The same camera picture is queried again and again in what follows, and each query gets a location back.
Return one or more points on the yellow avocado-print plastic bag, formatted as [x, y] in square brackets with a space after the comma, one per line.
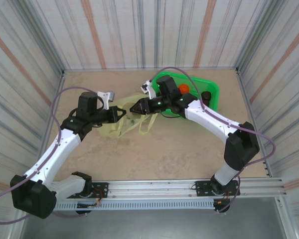
[107, 129]

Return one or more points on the orange-red fake persimmon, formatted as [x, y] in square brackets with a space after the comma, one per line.
[184, 88]

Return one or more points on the dark brown fake fruit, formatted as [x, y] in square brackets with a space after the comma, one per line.
[206, 95]

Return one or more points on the green plastic basket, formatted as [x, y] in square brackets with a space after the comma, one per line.
[211, 87]

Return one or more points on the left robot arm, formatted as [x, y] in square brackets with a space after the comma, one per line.
[52, 154]

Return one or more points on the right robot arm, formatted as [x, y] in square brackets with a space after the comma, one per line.
[214, 119]

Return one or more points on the metal table edge bar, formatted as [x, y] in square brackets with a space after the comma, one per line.
[241, 83]
[114, 70]

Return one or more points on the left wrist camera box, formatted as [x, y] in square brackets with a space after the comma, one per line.
[107, 95]

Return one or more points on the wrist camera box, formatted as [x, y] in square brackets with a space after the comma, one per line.
[107, 95]
[149, 88]

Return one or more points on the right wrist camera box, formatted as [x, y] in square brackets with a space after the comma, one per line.
[149, 88]

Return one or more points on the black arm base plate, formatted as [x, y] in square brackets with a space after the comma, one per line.
[102, 186]
[201, 186]

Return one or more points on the aluminium mounting rail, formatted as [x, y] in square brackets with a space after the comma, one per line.
[152, 189]

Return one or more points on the black clamp under rail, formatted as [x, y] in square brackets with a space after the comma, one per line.
[84, 212]
[221, 206]

